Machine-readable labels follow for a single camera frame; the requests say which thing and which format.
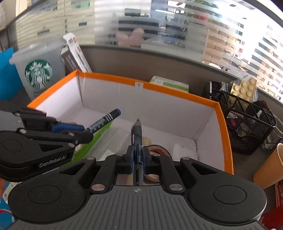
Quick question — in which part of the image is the black mesh organizer basket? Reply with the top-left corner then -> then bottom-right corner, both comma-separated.
202,81 -> 276,155

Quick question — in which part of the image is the roll of tape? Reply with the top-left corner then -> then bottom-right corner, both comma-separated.
141,136 -> 172,183

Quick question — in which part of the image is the orange cardboard box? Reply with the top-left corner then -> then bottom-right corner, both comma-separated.
29,71 -> 234,173

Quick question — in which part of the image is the dark blue gel pen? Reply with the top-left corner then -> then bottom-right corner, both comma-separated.
131,119 -> 143,186

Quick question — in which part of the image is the anime girl desk mat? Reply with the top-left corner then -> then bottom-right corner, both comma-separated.
0,179 -> 18,230

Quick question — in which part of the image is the green white small box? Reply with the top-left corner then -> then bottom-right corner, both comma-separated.
150,76 -> 189,93

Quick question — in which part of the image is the blue cardboard box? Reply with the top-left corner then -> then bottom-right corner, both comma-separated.
0,47 -> 22,100

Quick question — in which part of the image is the blue black marker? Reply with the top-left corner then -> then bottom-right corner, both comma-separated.
86,108 -> 121,134

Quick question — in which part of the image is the yellow building block plate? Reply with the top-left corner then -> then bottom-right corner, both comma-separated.
230,78 -> 257,102

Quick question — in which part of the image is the frosted Starbucks plastic cup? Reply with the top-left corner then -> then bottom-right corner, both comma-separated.
9,40 -> 66,100

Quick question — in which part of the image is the tan paper cup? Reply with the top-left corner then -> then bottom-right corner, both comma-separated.
253,143 -> 283,189

